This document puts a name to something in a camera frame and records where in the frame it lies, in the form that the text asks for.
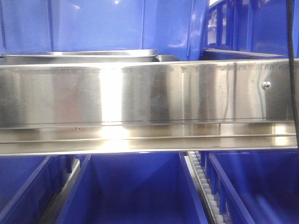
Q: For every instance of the silver metal tray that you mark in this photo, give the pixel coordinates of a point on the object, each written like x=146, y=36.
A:
x=130, y=52

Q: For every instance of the roller conveyor track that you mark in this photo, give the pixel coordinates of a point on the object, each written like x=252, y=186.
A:
x=210, y=201

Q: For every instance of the blue bin lower middle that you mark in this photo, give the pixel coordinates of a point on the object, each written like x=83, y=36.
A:
x=139, y=188

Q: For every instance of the blue bin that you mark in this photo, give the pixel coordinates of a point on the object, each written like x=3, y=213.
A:
x=28, y=185
x=139, y=188
x=256, y=187

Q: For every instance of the large blue plastic crate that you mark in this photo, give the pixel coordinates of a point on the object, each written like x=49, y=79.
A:
x=172, y=27

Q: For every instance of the blue crate upper right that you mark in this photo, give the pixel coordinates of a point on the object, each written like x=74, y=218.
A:
x=258, y=26

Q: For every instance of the blue bin lower right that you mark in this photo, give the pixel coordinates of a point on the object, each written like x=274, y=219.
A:
x=256, y=187

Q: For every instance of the blue bin lower left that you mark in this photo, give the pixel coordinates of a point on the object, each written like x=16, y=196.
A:
x=28, y=185

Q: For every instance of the large flat grey tray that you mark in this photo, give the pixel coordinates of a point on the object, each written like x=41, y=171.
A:
x=168, y=58

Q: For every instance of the stainless steel shelf front rail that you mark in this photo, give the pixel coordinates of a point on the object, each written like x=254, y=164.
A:
x=141, y=107

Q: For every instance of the silver rail screw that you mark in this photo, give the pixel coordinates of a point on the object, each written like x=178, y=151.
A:
x=266, y=85

